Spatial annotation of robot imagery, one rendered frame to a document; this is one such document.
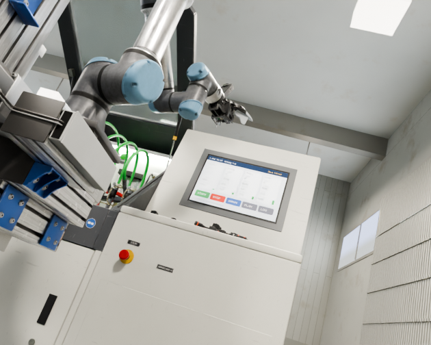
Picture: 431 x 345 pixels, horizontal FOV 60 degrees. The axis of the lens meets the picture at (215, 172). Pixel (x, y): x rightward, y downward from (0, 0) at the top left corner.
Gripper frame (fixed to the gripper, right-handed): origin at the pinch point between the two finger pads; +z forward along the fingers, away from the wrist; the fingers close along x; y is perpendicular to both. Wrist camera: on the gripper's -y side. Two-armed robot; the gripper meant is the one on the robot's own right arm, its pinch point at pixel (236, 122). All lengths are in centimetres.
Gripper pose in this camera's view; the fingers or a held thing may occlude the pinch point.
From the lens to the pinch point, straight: 157.8
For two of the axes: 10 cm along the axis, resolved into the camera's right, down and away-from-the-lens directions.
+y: -1.8, 8.8, -4.3
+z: 4.4, 4.7, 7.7
